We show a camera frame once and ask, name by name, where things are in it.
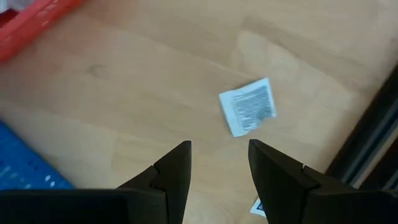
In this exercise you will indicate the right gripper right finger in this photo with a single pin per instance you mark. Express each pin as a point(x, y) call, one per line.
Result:
point(311, 205)

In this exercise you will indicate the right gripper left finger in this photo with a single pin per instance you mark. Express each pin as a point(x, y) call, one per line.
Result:
point(93, 208)

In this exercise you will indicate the alcohol pad square packet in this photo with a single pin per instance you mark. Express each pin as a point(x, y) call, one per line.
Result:
point(248, 107)
point(258, 208)

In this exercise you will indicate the blue plastic mesh basket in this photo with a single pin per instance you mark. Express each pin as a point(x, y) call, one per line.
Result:
point(21, 161)

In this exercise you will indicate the red plastic mesh basket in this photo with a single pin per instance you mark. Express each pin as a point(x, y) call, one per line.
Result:
point(25, 25)

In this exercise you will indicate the black aluminium table frame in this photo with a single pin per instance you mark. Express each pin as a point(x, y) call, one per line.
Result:
point(367, 137)

